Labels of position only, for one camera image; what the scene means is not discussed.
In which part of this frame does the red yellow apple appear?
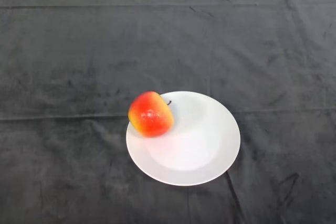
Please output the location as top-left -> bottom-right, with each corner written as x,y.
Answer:
128,91 -> 174,138

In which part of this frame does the white round plate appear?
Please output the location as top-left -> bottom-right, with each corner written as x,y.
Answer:
125,91 -> 241,187

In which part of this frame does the black cloth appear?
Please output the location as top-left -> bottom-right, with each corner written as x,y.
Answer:
0,0 -> 336,224

